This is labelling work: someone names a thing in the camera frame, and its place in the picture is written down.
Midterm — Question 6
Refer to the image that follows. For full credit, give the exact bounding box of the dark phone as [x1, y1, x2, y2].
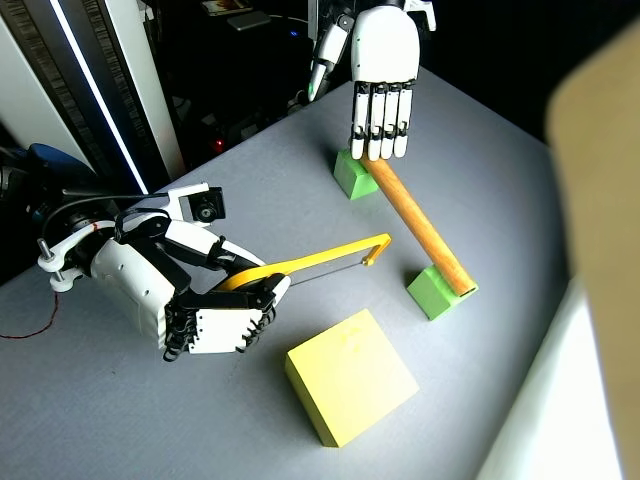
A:
[201, 0, 255, 18]

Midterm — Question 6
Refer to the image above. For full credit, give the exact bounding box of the white board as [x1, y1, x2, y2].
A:
[475, 278, 627, 480]

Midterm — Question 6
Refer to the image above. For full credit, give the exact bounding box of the green wooden support block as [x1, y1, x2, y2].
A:
[333, 148, 380, 202]
[405, 264, 480, 322]

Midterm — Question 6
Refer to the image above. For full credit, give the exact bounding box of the black wrist camera, white bracket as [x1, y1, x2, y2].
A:
[158, 182, 228, 225]

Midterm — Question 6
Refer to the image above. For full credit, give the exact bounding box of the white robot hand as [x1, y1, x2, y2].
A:
[89, 218, 293, 364]
[306, 5, 422, 163]

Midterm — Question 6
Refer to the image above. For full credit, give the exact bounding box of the yellow hacksaw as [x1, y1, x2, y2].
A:
[216, 231, 394, 294]

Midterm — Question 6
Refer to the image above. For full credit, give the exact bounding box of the blurred tan board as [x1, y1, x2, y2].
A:
[543, 18, 640, 480]

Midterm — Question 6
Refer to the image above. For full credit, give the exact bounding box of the white column with black strips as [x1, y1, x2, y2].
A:
[0, 0, 187, 196]

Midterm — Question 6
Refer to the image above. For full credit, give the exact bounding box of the grey table cloth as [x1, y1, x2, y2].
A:
[0, 64, 572, 480]

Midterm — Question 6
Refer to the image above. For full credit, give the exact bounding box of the large yellow wooden block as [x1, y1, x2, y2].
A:
[284, 307, 421, 449]

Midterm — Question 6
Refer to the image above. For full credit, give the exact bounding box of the thin red wire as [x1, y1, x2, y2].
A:
[0, 288, 62, 341]

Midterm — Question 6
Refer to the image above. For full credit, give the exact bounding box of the round wooden dowel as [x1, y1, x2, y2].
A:
[360, 156, 478, 297]

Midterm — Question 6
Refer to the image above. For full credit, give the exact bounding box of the grey flat device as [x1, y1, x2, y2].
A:
[226, 12, 272, 33]

